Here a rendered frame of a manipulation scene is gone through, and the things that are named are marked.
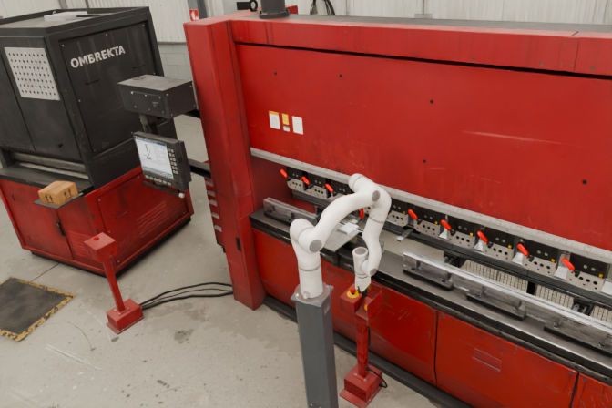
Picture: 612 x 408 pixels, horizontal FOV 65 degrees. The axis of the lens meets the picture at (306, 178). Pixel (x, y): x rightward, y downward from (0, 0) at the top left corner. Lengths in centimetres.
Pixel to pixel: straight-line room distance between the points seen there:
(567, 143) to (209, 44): 210
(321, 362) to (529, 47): 193
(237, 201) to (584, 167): 227
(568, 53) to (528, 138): 40
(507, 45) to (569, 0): 457
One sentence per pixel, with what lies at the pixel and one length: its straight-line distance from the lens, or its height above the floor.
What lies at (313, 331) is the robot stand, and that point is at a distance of 274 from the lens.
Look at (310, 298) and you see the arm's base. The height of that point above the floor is 101.
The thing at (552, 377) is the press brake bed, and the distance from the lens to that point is 286.
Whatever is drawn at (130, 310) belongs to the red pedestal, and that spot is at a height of 12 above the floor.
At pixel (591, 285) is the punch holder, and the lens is 258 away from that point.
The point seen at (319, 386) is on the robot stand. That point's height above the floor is 37.
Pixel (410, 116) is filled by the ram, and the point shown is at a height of 186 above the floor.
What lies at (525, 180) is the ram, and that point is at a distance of 242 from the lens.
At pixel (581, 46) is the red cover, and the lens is 217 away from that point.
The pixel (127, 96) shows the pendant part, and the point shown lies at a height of 186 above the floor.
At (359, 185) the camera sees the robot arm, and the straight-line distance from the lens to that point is 246.
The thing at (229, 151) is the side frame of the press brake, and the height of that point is 144.
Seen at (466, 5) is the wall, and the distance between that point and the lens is 688.
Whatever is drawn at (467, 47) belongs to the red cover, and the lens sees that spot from 231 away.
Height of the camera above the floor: 270
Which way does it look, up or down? 26 degrees down
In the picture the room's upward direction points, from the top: 5 degrees counter-clockwise
